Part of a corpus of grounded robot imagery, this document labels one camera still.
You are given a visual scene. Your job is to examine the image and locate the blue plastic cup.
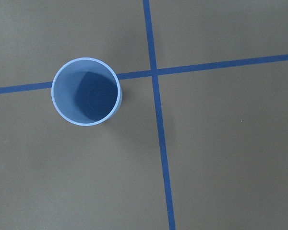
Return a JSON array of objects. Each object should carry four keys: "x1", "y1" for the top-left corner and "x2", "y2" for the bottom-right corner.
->
[{"x1": 51, "y1": 57, "x2": 122, "y2": 127}]

